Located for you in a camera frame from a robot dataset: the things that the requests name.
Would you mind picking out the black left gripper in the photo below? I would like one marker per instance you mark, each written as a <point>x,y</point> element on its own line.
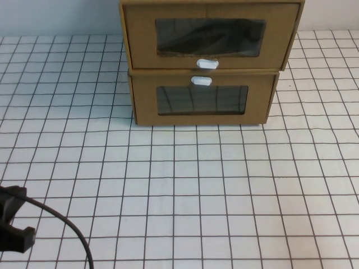
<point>4,218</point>

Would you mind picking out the cardboard drawer with clear window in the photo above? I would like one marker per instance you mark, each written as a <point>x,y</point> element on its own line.
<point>140,42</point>

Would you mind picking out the cardboard shoe box outer shell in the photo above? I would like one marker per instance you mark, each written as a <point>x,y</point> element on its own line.
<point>210,1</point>

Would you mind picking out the cardboard shoe box with window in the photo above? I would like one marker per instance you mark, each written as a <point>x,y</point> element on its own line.
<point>146,106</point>

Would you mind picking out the white grid pattern tablecloth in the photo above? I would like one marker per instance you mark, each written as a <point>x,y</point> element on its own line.
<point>168,196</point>

